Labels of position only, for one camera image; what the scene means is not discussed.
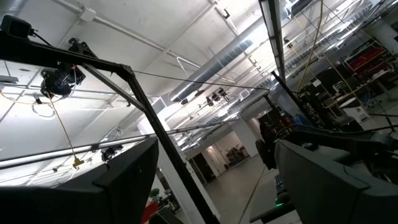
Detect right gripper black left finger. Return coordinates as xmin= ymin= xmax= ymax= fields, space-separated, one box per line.
xmin=0 ymin=138 xmax=159 ymax=224

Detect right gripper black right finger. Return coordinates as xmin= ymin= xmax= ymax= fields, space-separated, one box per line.
xmin=275 ymin=139 xmax=398 ymax=224

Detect white pillar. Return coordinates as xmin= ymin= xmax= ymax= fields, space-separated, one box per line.
xmin=231 ymin=119 xmax=259 ymax=158

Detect red storage bins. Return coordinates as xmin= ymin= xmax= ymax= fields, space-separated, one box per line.
xmin=349 ymin=48 xmax=386 ymax=71

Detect LED light bar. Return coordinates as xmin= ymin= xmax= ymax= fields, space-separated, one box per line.
xmin=258 ymin=0 xmax=287 ymax=82

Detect yellow hanging cord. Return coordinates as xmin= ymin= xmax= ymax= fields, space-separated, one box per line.
xmin=46 ymin=93 xmax=85 ymax=169

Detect black aluminium table frame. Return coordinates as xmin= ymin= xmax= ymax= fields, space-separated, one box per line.
xmin=0 ymin=30 xmax=220 ymax=224

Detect black rig camera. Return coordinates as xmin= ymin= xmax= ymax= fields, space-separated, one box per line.
xmin=40 ymin=62 xmax=87 ymax=98

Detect yellow hanging cable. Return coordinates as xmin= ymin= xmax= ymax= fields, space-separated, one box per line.
xmin=295 ymin=0 xmax=324 ymax=94

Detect black camera box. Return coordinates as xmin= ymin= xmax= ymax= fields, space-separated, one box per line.
xmin=0 ymin=14 xmax=34 ymax=40

